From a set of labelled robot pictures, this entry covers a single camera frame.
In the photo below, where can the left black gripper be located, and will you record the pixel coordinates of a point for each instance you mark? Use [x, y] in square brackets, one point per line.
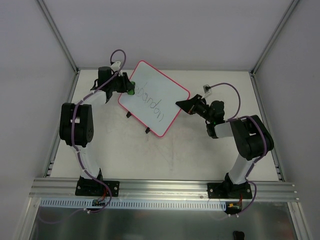
[124, 83]

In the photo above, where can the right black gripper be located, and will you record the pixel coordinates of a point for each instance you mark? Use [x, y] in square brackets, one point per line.
[193, 106]

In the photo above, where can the green whiteboard eraser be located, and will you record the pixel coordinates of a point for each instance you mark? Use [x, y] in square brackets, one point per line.
[131, 88]

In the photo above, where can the pink framed whiteboard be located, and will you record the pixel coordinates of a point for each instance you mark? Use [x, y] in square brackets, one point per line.
[154, 100]

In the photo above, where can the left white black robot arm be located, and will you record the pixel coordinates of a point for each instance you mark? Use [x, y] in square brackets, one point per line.
[76, 125]

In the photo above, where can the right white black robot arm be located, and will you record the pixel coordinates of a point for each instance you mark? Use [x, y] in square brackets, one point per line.
[252, 140]

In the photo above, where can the black whiteboard clip left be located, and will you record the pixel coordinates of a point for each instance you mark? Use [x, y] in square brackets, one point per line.
[128, 114]

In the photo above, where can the black whiteboard clip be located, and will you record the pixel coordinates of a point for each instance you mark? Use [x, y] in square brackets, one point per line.
[147, 130]
[128, 114]

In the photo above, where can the black whiteboard clip right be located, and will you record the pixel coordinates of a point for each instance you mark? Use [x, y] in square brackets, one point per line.
[147, 130]

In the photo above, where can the small black object bottom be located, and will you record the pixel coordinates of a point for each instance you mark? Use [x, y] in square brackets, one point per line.
[238, 235]

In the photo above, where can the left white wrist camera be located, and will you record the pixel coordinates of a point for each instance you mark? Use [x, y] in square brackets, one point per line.
[117, 67]

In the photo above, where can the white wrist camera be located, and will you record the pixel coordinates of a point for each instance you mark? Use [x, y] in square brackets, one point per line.
[207, 91]
[117, 67]

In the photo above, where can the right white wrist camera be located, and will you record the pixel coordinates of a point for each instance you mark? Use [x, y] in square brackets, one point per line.
[207, 91]

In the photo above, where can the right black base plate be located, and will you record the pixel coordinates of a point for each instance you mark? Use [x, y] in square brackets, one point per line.
[234, 191]

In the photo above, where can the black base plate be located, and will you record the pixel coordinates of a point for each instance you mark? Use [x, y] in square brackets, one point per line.
[234, 191]
[91, 188]

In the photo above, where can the left aluminium frame post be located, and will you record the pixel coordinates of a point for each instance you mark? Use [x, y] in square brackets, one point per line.
[57, 34]

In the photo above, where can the aluminium frame post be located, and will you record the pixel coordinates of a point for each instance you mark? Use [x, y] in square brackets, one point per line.
[57, 34]
[274, 36]

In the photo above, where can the white slotted cable duct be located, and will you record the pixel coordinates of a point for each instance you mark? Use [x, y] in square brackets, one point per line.
[135, 204]

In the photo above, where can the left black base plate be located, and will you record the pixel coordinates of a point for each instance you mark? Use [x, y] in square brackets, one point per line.
[91, 188]

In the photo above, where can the aluminium mounting rail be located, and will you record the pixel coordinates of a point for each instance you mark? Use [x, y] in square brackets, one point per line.
[180, 190]

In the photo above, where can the right aluminium frame post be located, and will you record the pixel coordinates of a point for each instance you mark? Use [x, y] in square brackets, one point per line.
[274, 36]

